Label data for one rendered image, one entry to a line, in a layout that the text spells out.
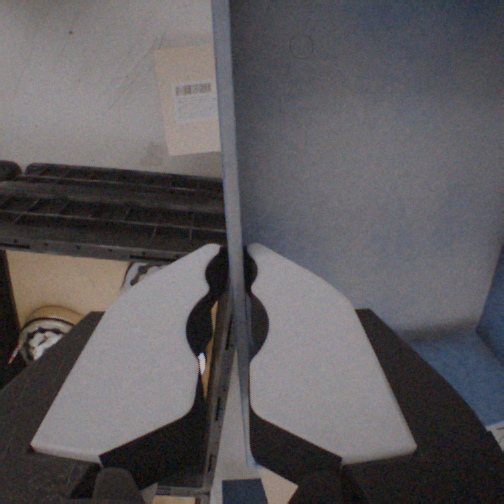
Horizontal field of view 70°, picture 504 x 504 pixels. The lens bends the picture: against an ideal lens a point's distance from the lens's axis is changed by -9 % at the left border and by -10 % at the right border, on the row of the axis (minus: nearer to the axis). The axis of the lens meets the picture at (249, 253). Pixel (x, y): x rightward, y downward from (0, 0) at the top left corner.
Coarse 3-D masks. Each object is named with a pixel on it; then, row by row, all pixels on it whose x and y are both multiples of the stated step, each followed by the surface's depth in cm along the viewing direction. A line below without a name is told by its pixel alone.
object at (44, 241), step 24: (0, 240) 32; (24, 240) 32; (48, 240) 32; (72, 240) 33; (96, 240) 33; (120, 240) 34; (144, 240) 35; (168, 240) 35; (192, 240) 36; (168, 264) 34; (216, 384) 42; (216, 408) 46; (216, 432) 46; (216, 456) 48
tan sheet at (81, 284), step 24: (24, 264) 44; (48, 264) 44; (72, 264) 45; (96, 264) 45; (120, 264) 45; (24, 288) 46; (48, 288) 46; (72, 288) 46; (96, 288) 47; (24, 312) 48
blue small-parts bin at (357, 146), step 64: (256, 0) 13; (320, 0) 13; (384, 0) 13; (448, 0) 13; (256, 64) 14; (320, 64) 15; (384, 64) 15; (448, 64) 15; (256, 128) 16; (320, 128) 16; (384, 128) 16; (448, 128) 16; (256, 192) 17; (320, 192) 17; (384, 192) 17; (448, 192) 18; (320, 256) 19; (384, 256) 19; (448, 256) 19; (384, 320) 21; (448, 320) 22
